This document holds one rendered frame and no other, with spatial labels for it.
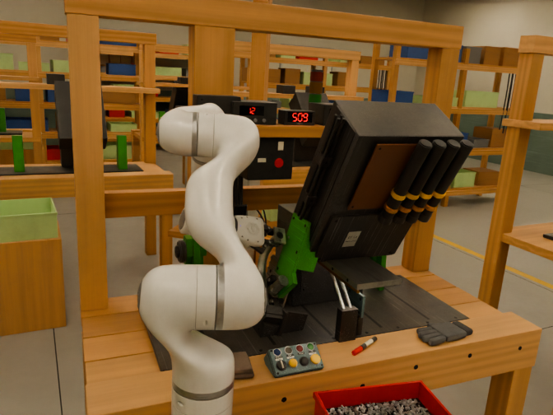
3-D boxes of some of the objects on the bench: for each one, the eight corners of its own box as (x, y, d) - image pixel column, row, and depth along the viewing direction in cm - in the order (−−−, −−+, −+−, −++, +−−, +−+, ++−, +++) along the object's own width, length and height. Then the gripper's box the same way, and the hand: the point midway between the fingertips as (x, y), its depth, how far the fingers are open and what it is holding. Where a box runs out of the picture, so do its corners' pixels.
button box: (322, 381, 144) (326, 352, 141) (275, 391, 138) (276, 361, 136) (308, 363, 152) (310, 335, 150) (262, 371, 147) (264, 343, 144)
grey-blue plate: (362, 335, 163) (367, 296, 160) (357, 337, 163) (361, 296, 159) (347, 322, 172) (351, 284, 168) (342, 323, 171) (346, 285, 167)
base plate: (469, 323, 181) (470, 318, 180) (161, 376, 139) (161, 370, 138) (399, 278, 218) (400, 274, 218) (141, 310, 176) (140, 305, 176)
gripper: (223, 212, 164) (273, 222, 172) (224, 257, 155) (276, 266, 163) (233, 200, 158) (284, 212, 166) (234, 246, 149) (287, 256, 158)
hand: (274, 238), depth 164 cm, fingers closed on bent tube, 3 cm apart
